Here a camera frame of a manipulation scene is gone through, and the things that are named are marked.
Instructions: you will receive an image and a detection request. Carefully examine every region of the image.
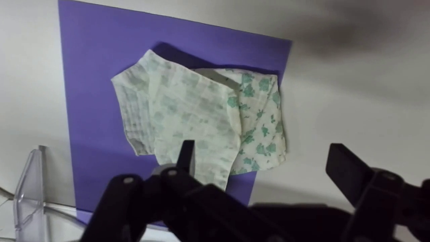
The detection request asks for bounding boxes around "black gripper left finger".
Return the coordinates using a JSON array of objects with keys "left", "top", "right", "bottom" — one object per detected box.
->
[{"left": 79, "top": 139, "right": 293, "bottom": 242}]

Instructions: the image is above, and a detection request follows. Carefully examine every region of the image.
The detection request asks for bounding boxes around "white green floral cloth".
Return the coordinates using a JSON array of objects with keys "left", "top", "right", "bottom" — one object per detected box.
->
[{"left": 110, "top": 49, "right": 289, "bottom": 191}]

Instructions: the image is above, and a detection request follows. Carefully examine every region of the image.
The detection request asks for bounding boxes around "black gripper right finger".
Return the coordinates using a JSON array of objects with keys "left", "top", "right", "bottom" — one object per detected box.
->
[{"left": 325, "top": 143, "right": 430, "bottom": 242}]

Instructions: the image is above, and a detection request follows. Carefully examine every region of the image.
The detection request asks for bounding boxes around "purple flat mat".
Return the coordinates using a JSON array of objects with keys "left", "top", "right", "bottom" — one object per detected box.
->
[{"left": 58, "top": 0, "right": 293, "bottom": 226}]

